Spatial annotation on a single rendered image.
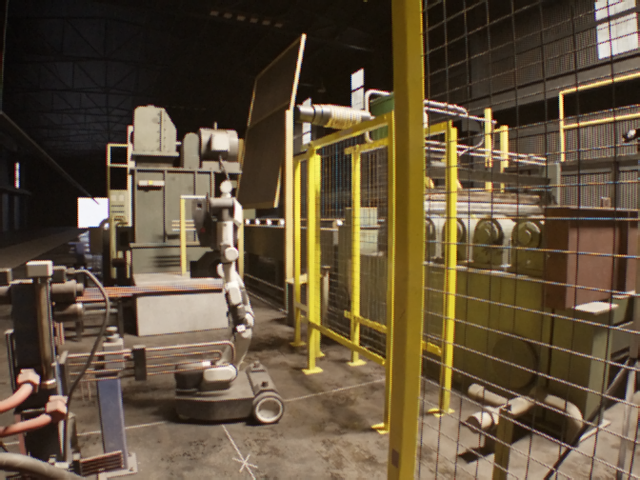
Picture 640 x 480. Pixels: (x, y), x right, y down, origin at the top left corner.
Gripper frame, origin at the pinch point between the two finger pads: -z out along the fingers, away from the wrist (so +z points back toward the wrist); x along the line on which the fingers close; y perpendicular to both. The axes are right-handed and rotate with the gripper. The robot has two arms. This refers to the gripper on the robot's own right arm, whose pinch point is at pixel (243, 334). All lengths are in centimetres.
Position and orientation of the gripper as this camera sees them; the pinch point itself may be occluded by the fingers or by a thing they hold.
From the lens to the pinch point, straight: 254.3
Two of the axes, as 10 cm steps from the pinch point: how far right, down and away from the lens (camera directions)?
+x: 9.4, -2.1, 2.8
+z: -1.9, -9.8, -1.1
